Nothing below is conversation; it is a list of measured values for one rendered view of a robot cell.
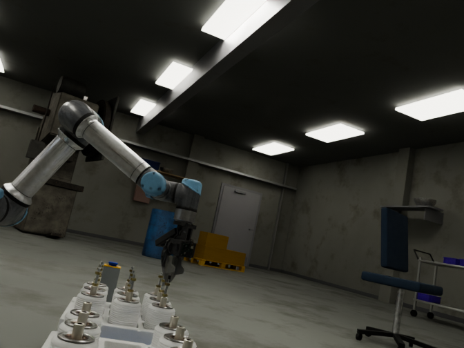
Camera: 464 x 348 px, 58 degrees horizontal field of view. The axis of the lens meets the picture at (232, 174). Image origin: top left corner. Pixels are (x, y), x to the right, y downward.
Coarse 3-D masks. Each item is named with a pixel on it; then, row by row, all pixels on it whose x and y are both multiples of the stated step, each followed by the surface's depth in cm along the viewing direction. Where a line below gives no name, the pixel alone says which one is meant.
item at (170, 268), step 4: (168, 256) 144; (172, 256) 144; (168, 260) 144; (172, 260) 143; (168, 264) 143; (172, 264) 142; (164, 268) 144; (168, 268) 143; (172, 268) 142; (164, 272) 143; (168, 272) 142; (172, 272) 141; (164, 276) 144
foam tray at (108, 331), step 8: (72, 304) 150; (64, 312) 137; (104, 312) 149; (104, 320) 137; (104, 328) 131; (112, 328) 132; (120, 328) 132; (128, 328) 133; (136, 328) 135; (104, 336) 131; (112, 336) 131; (120, 336) 132; (128, 336) 133; (136, 336) 133; (144, 336) 134; (152, 336) 134
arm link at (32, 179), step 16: (48, 144) 152; (64, 144) 150; (80, 144) 152; (48, 160) 149; (64, 160) 153; (32, 176) 148; (48, 176) 152; (16, 192) 147; (32, 192) 150; (16, 208) 147; (0, 224) 147
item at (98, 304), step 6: (78, 294) 136; (78, 300) 134; (84, 300) 134; (90, 300) 134; (96, 300) 134; (102, 300) 136; (78, 306) 134; (96, 306) 134; (102, 306) 136; (102, 312) 137
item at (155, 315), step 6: (150, 306) 141; (150, 312) 140; (156, 312) 139; (162, 312) 139; (168, 312) 140; (174, 312) 142; (150, 318) 139; (156, 318) 139; (162, 318) 139; (168, 318) 140; (144, 324) 141; (150, 324) 139; (156, 324) 138
